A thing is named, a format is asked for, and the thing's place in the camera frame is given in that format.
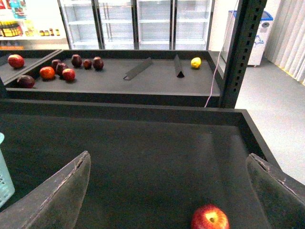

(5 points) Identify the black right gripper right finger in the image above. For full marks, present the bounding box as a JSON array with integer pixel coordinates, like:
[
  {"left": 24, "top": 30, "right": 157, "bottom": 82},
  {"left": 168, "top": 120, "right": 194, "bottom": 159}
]
[{"left": 246, "top": 153, "right": 305, "bottom": 229}]

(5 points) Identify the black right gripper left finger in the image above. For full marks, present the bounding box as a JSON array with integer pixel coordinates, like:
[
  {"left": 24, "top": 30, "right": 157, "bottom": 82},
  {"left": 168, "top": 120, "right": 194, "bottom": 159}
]
[{"left": 0, "top": 151, "right": 91, "bottom": 229}]

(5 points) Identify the light blue plastic basket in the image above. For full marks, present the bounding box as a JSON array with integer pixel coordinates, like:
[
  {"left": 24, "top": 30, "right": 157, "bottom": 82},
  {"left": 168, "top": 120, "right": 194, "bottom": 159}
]
[{"left": 0, "top": 132, "right": 16, "bottom": 208}]

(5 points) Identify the red yellow apple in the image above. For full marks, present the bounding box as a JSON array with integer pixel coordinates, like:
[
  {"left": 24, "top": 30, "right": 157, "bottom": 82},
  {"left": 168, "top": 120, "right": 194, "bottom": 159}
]
[{"left": 191, "top": 204, "right": 230, "bottom": 229}]

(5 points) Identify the dark red apple front left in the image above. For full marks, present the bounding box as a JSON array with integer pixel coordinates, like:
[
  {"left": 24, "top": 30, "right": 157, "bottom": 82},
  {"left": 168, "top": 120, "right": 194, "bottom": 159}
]
[{"left": 17, "top": 75, "right": 35, "bottom": 88}]

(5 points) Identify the red apple in cluster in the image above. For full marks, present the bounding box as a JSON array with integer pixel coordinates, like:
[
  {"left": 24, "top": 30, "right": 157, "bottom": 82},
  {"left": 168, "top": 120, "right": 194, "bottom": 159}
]
[{"left": 62, "top": 68, "right": 75, "bottom": 82}]

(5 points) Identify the dark apple behind red one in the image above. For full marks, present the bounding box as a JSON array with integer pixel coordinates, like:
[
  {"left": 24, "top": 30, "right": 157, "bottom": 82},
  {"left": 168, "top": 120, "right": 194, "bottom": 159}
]
[{"left": 55, "top": 62, "right": 69, "bottom": 77}]

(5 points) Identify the dark apple back left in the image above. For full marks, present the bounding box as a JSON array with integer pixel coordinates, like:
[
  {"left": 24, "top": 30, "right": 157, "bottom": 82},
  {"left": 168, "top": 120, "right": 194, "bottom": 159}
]
[{"left": 51, "top": 59, "right": 61, "bottom": 71}]

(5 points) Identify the small dark red apple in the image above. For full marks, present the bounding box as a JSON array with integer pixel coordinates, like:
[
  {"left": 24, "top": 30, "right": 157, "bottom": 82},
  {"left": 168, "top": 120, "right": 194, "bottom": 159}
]
[{"left": 82, "top": 59, "right": 92, "bottom": 70}]

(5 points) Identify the dark apple back tall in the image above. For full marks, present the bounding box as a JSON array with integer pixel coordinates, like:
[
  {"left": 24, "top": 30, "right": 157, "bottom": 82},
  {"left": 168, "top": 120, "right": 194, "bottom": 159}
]
[{"left": 71, "top": 54, "right": 82, "bottom": 68}]

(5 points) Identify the dark apple back right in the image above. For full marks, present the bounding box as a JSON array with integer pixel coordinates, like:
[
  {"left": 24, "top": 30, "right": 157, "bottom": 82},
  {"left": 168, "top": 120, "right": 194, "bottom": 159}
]
[{"left": 92, "top": 57, "right": 104, "bottom": 71}]

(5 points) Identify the red apple on far tray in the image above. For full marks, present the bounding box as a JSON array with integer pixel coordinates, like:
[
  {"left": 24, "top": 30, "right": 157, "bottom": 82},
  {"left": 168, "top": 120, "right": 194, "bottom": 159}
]
[{"left": 8, "top": 54, "right": 25, "bottom": 69}]

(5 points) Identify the black near display tray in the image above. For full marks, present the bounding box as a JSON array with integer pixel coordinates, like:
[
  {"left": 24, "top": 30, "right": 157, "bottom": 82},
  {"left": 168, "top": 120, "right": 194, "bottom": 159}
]
[{"left": 0, "top": 99, "right": 281, "bottom": 229}]

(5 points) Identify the black display tray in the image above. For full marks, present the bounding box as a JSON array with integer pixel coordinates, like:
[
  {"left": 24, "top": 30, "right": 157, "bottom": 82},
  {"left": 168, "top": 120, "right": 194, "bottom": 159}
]
[
  {"left": 0, "top": 99, "right": 281, "bottom": 229},
  {"left": 0, "top": 50, "right": 221, "bottom": 107}
]

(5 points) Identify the orange red round fruit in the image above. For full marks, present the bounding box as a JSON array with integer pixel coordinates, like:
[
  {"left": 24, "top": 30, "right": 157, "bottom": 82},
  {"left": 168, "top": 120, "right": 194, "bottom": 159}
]
[{"left": 40, "top": 66, "right": 55, "bottom": 80}]

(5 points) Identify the black far left tray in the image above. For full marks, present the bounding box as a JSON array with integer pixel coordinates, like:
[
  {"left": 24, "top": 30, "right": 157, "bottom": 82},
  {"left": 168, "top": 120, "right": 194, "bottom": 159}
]
[{"left": 0, "top": 49, "right": 61, "bottom": 84}]

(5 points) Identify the black left tray divider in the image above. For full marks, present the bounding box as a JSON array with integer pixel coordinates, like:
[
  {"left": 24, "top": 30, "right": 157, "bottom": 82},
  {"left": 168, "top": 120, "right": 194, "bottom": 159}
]
[{"left": 123, "top": 57, "right": 153, "bottom": 81}]

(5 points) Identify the black tray divider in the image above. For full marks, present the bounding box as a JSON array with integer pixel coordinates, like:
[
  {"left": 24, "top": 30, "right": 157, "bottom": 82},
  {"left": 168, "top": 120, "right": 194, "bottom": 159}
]
[
  {"left": 123, "top": 57, "right": 153, "bottom": 81},
  {"left": 174, "top": 55, "right": 185, "bottom": 78}
]

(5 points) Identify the white chest freezer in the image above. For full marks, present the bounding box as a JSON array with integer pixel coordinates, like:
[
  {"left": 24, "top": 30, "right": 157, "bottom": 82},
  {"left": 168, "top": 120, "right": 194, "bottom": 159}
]
[{"left": 221, "top": 10, "right": 274, "bottom": 67}]

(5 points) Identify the black middle display tray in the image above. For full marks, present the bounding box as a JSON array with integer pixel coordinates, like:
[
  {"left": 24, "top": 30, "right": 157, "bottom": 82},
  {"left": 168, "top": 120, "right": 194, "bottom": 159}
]
[{"left": 0, "top": 50, "right": 221, "bottom": 107}]

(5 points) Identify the yellow lemon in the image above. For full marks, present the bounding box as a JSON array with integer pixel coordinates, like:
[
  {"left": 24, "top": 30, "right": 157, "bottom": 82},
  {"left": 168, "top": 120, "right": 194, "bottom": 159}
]
[{"left": 191, "top": 57, "right": 202, "bottom": 69}]

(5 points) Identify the black right tray divider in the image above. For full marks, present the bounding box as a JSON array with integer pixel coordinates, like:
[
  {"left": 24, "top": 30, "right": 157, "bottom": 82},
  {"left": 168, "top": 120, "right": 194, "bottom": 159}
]
[{"left": 174, "top": 55, "right": 185, "bottom": 78}]

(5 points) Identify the glass door refrigerator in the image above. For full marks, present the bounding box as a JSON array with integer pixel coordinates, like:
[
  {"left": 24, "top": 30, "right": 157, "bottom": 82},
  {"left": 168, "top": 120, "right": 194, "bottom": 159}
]
[{"left": 58, "top": 0, "right": 214, "bottom": 50}]

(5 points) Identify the shelf with bottles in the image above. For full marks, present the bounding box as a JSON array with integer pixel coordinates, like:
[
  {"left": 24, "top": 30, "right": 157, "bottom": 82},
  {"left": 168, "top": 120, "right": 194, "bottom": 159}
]
[{"left": 0, "top": 0, "right": 69, "bottom": 50}]

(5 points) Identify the black perforated steel post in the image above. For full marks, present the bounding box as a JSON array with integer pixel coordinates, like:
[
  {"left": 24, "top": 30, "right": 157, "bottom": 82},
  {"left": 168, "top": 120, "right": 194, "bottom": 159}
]
[{"left": 218, "top": 0, "right": 267, "bottom": 108}]

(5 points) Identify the pink cable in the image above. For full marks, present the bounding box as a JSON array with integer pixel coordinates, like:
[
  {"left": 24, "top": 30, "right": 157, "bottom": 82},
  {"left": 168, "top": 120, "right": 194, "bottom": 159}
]
[{"left": 204, "top": 0, "right": 240, "bottom": 108}]

